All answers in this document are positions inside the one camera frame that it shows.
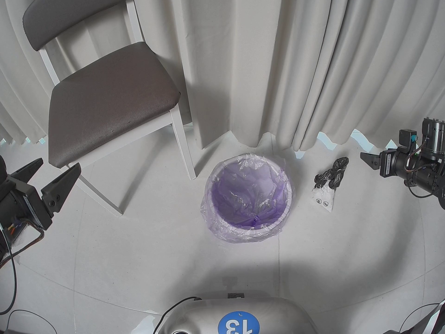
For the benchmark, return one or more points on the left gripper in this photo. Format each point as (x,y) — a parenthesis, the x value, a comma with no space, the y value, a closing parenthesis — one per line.
(24,204)

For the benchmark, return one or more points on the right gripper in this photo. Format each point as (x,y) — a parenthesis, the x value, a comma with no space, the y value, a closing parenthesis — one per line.
(396,164)

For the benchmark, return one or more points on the black plastic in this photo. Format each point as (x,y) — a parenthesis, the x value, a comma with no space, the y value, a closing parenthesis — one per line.
(333,176)

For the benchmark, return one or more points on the clear printed wrapper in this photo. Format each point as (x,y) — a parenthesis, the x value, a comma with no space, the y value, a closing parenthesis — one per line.
(325,200)

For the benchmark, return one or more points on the purple plastic bag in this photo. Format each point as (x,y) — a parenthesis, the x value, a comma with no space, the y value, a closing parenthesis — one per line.
(243,186)

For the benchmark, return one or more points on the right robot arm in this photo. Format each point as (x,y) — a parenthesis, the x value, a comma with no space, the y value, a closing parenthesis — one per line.
(433,134)

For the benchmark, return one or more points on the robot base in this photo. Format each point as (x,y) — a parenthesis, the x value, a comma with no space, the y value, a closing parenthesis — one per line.
(278,315)

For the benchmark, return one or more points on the white trash bin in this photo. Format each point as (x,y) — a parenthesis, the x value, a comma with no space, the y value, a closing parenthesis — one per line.
(250,230)

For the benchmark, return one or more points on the grey padded white chair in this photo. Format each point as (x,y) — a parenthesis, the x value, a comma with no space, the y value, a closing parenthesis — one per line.
(111,96)

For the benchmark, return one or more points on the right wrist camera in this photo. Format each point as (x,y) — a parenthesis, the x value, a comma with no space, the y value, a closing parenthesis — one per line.
(406,137)

